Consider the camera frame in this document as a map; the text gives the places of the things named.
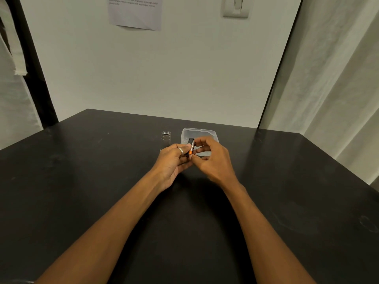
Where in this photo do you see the white curtain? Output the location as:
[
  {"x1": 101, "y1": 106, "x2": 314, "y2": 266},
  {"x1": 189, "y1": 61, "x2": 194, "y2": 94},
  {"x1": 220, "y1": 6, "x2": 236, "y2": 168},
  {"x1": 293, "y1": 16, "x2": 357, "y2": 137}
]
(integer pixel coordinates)
[{"x1": 259, "y1": 0, "x2": 379, "y2": 192}]

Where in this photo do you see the person's right forearm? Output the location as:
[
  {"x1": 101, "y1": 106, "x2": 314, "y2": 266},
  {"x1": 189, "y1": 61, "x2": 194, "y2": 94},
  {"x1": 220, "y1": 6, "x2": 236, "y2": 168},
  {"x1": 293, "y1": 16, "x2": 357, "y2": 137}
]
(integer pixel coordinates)
[{"x1": 223, "y1": 183, "x2": 317, "y2": 284}]

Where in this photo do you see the small clear glass jar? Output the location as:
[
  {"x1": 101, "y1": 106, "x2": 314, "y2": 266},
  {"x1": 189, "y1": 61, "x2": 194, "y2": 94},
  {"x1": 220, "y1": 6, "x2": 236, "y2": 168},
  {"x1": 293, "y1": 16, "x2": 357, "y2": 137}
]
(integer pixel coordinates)
[{"x1": 160, "y1": 131, "x2": 172, "y2": 152}]

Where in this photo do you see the person's right hand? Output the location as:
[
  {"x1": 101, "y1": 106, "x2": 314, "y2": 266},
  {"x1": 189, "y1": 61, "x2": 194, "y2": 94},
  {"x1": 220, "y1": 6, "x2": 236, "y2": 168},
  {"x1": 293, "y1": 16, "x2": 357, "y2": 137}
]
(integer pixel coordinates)
[{"x1": 189, "y1": 136, "x2": 241, "y2": 190}]

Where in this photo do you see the thin black frame edge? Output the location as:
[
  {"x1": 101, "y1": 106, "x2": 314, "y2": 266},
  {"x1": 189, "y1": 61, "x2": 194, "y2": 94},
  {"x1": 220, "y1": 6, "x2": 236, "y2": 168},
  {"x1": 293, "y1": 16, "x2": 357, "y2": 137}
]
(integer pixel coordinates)
[{"x1": 256, "y1": 0, "x2": 305, "y2": 129}]

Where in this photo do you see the clear plastic container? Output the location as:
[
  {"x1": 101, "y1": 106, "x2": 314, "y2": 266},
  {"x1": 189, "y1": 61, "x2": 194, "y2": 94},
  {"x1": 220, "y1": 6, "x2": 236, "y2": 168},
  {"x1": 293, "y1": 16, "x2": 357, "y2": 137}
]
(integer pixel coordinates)
[{"x1": 181, "y1": 128, "x2": 220, "y2": 157}]

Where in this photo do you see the white hanging cloth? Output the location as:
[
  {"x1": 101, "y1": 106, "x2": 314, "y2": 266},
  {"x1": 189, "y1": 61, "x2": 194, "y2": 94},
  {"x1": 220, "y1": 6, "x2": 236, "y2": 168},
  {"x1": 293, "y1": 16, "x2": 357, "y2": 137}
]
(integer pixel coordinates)
[{"x1": 0, "y1": 0, "x2": 44, "y2": 151}]

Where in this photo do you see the person's left hand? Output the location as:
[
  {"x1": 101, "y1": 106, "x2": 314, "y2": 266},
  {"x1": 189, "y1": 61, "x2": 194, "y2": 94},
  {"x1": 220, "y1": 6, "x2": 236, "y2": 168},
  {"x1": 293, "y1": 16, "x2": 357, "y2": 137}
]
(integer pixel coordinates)
[{"x1": 150, "y1": 143, "x2": 196, "y2": 193}]

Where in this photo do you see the white wall switch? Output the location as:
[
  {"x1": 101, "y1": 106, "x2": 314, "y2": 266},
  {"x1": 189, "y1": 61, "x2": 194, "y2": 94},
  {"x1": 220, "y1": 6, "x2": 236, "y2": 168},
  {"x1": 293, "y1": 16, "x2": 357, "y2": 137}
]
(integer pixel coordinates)
[{"x1": 222, "y1": 0, "x2": 249, "y2": 19}]

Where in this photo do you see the black post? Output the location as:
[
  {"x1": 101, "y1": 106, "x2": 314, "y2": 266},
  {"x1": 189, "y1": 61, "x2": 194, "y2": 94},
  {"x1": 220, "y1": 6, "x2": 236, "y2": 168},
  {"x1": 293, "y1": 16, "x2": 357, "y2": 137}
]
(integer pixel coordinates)
[{"x1": 2, "y1": 0, "x2": 59, "y2": 129}]

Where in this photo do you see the white paper notice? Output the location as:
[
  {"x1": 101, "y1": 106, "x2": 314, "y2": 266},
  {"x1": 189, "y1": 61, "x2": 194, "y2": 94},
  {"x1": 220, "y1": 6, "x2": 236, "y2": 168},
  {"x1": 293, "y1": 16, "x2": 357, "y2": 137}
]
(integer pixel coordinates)
[{"x1": 107, "y1": 0, "x2": 163, "y2": 31}]

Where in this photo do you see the person's left forearm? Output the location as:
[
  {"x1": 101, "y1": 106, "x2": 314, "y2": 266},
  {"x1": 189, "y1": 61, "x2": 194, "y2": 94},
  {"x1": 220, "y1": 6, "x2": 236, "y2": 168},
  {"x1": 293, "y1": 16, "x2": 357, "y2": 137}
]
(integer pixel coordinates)
[{"x1": 34, "y1": 174, "x2": 167, "y2": 284}]

